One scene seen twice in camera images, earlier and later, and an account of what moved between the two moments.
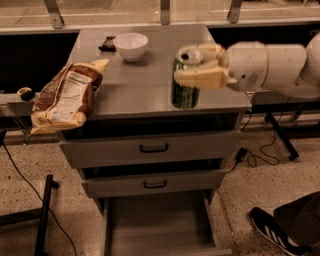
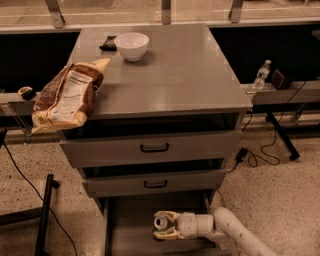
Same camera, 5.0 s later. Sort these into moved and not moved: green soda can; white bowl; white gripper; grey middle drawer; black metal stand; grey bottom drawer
Moved: green soda can; white gripper
Not moved: white bowl; grey middle drawer; grey bottom drawer; black metal stand
